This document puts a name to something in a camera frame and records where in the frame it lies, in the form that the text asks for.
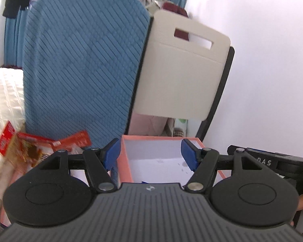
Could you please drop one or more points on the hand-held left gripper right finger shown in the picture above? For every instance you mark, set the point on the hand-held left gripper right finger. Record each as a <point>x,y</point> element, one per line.
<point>189,153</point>

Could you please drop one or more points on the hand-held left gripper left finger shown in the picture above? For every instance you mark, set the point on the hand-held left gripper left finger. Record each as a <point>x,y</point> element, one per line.
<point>112,153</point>

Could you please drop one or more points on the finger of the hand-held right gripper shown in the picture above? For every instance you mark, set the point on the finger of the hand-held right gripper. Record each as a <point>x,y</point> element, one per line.
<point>231,148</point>

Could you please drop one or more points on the red snack packet white label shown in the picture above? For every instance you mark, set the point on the red snack packet white label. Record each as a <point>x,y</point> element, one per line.
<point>75,140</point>

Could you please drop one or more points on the clear packet of brown sticks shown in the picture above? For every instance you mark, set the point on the clear packet of brown sticks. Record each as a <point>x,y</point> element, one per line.
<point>27,151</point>

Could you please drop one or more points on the long red snack packet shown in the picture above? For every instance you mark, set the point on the long red snack packet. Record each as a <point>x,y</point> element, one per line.
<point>5,138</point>

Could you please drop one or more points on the pale pink cloth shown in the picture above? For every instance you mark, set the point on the pale pink cloth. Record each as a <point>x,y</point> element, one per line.
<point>146,126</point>

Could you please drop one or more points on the blue quilted cushion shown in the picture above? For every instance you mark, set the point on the blue quilted cushion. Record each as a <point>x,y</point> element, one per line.
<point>85,68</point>

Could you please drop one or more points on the white quilted blanket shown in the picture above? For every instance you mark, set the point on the white quilted blanket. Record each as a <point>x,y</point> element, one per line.
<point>5,111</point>

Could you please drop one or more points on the dark red cloth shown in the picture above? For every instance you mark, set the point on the dark red cloth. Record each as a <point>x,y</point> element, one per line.
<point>175,8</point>

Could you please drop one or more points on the black chair frame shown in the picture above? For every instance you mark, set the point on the black chair frame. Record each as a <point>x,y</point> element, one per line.
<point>217,93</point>

